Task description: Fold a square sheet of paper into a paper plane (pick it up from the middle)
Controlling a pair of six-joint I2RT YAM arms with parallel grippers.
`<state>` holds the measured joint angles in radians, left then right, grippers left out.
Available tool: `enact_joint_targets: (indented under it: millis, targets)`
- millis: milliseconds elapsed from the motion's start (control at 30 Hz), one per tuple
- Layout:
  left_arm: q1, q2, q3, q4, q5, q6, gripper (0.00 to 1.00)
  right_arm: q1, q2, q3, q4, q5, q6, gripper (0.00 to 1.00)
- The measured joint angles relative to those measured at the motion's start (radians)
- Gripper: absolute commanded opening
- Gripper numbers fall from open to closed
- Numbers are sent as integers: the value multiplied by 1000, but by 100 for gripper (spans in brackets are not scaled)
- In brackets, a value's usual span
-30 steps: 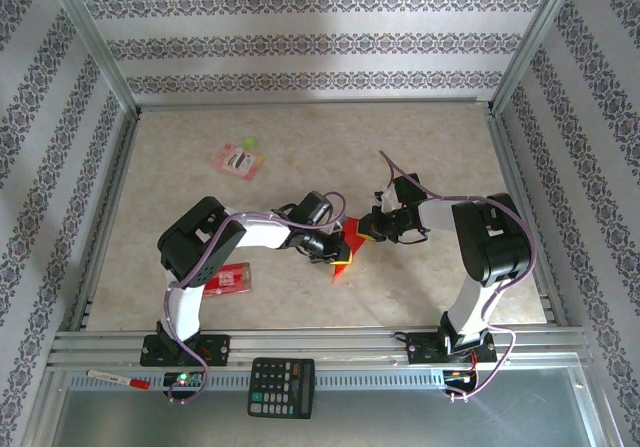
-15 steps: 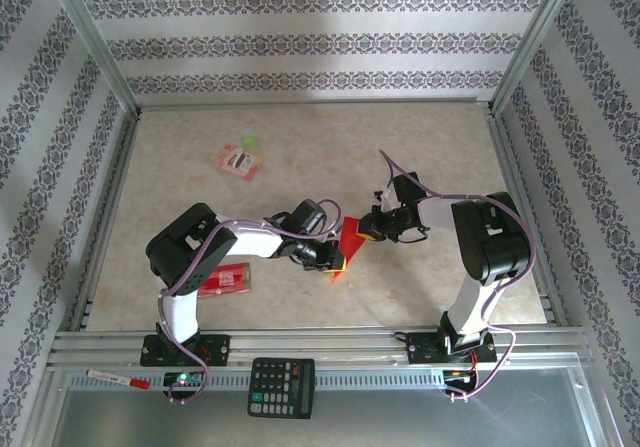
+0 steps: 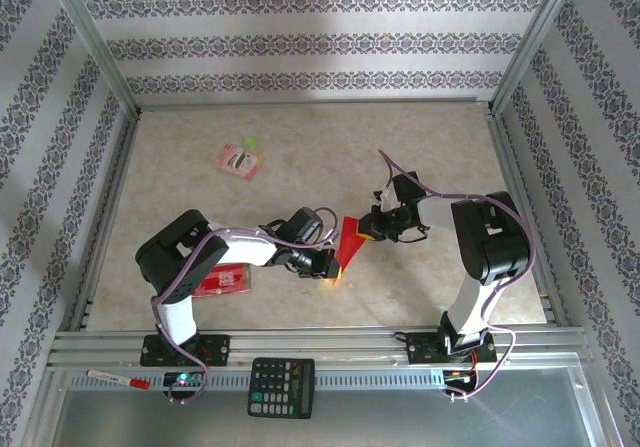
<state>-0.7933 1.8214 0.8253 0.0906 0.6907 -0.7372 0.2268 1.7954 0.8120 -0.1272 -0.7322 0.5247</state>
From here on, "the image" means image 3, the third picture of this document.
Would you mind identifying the aluminium frame side rail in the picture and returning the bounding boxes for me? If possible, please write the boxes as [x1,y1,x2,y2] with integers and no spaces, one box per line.
[67,111,141,333]
[487,111,571,328]

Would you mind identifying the red flat package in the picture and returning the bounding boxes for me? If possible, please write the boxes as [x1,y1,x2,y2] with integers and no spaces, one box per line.
[192,261,253,299]

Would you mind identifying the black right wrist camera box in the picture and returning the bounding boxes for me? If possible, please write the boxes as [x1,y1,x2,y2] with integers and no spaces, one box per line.
[388,171,426,208]

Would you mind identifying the aluminium frame corner post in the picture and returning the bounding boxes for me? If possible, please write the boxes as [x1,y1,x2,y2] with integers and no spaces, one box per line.
[42,0,144,118]
[487,0,586,116]

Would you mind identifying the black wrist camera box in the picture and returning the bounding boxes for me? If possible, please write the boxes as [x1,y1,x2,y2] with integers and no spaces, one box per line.
[279,207,322,243]
[388,171,426,208]

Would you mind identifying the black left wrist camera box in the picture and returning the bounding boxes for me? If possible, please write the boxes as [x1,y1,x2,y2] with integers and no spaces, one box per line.
[279,207,322,243]

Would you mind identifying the circuit board with orange wires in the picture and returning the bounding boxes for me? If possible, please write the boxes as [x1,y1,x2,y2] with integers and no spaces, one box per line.
[442,366,479,386]

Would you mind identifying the aluminium frame cross rail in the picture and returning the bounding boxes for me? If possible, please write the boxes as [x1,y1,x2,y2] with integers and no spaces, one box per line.
[47,324,594,368]

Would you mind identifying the grey slotted cable duct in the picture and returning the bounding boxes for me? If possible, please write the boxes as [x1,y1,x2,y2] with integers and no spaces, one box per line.
[64,369,449,391]

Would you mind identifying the grey metal shelf sheet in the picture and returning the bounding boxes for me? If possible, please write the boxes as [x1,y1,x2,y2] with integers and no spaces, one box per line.
[49,366,601,447]

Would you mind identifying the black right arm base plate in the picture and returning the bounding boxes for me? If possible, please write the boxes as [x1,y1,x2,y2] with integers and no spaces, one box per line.
[405,331,499,367]

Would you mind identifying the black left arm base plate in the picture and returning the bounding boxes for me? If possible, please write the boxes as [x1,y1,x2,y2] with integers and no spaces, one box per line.
[139,333,232,368]

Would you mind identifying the white red marker pen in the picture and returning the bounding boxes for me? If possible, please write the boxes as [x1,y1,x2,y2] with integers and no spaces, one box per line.
[85,368,151,391]

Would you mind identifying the red square paper sheet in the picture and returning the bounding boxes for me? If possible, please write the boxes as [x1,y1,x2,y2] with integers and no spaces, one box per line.
[333,215,369,284]

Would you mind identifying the black calculator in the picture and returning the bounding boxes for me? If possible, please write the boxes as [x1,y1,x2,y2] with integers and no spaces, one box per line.
[247,356,317,421]

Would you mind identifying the circuit board with green light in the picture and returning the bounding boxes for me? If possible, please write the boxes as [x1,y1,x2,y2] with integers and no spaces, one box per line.
[163,370,204,388]

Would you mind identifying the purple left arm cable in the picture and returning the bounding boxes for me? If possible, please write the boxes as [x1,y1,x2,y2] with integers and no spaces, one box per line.
[149,206,341,406]

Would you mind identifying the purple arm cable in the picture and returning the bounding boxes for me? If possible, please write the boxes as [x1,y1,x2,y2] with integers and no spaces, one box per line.
[377,149,536,403]
[149,206,341,406]

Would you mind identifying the aluminium frame wall rail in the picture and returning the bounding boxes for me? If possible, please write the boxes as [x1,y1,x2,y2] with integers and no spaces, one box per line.
[137,97,494,113]

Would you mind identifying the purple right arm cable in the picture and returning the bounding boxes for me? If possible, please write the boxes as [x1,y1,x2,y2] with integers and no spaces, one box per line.
[377,149,536,403]

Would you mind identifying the pink blister pack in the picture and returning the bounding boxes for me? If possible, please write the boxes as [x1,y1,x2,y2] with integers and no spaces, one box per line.
[211,141,265,182]

